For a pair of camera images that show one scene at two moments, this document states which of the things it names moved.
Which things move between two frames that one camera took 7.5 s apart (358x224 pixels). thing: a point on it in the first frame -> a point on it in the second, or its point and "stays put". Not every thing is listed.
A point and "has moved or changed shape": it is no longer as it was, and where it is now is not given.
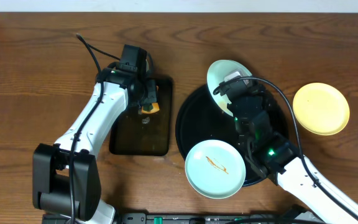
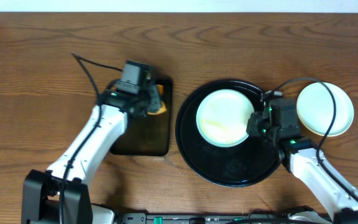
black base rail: [173, 218] stays put
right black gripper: [261, 95] -> [255, 118]
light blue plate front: [215, 168] -> [222, 117]
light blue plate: [216, 73] -> [315, 108]
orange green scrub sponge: [148, 107] has moved or changed shape
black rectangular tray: [134, 134] stays put
